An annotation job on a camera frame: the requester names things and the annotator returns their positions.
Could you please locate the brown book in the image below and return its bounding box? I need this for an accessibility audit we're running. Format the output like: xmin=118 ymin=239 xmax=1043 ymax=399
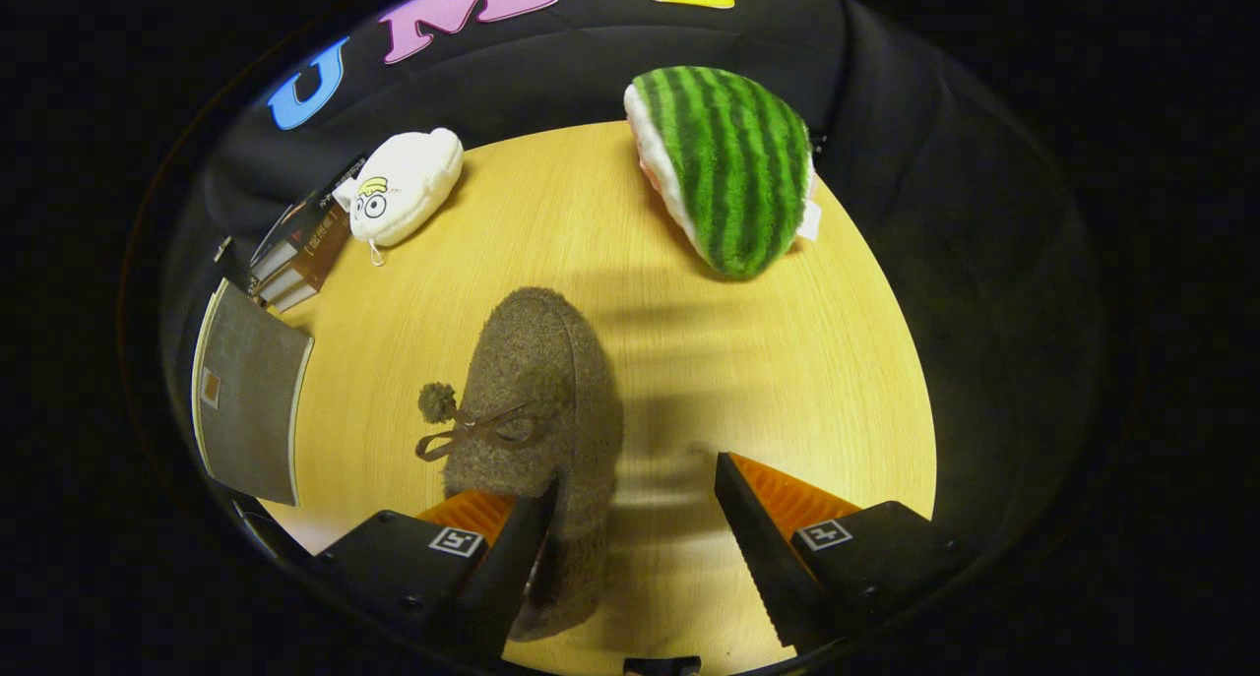
xmin=264 ymin=273 xmax=326 ymax=315
xmin=254 ymin=214 xmax=353 ymax=298

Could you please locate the grey fabric storage box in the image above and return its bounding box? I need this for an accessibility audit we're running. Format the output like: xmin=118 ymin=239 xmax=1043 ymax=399
xmin=190 ymin=277 xmax=316 ymax=507

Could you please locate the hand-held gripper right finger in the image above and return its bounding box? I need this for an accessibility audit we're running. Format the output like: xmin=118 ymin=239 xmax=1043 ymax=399
xmin=714 ymin=450 xmax=974 ymax=652

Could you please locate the watermelon slice plush toy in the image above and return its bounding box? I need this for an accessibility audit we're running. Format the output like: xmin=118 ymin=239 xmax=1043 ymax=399
xmin=623 ymin=65 xmax=821 ymax=281

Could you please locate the brown fuzzy shoe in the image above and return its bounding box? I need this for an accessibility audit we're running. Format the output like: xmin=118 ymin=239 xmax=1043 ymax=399
xmin=414 ymin=285 xmax=626 ymax=644

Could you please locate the dark cover book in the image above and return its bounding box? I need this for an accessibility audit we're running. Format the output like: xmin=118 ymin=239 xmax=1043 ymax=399
xmin=246 ymin=153 xmax=370 ymax=269

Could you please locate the white plush toy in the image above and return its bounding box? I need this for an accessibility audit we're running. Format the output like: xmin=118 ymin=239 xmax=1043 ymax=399
xmin=333 ymin=128 xmax=466 ymax=267

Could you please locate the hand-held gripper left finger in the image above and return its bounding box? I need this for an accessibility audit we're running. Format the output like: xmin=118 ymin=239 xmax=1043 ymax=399
xmin=310 ymin=477 xmax=560 ymax=669

